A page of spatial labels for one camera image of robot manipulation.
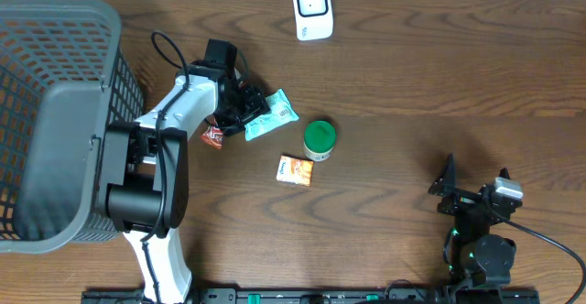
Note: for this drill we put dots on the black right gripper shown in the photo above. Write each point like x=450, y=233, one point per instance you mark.
x=446, y=184

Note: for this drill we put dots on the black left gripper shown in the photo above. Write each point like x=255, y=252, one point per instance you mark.
x=260, y=105

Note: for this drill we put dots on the orange chocolate bar wrapper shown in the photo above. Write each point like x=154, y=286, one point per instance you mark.
x=213, y=135

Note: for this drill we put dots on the light green wet wipes pack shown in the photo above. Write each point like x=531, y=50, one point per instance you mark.
x=280, y=113

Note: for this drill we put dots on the green lid jar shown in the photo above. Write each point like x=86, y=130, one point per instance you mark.
x=319, y=140

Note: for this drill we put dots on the orange snack packet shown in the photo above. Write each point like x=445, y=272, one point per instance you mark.
x=294, y=170

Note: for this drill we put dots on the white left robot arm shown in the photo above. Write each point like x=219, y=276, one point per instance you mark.
x=144, y=182

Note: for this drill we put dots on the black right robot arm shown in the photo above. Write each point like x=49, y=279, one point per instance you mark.
x=476, y=257

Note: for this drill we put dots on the white barcode scanner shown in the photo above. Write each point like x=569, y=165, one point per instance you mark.
x=314, y=19

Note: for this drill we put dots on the grey plastic basket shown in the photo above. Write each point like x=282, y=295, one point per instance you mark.
x=64, y=79

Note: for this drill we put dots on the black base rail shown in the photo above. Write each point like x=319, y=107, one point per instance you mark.
x=394, y=295

